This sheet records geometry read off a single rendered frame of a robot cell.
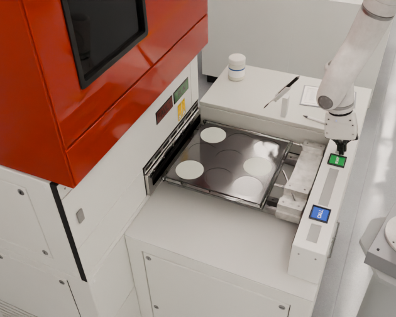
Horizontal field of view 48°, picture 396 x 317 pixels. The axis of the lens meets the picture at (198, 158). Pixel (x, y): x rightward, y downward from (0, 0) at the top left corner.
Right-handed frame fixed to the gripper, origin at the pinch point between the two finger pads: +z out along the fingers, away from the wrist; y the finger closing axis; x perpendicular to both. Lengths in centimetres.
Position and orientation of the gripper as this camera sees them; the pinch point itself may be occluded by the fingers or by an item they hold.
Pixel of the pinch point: (342, 148)
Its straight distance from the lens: 160.0
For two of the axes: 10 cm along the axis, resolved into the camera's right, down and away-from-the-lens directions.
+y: 8.9, 0.9, -4.5
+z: 2.1, 7.9, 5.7
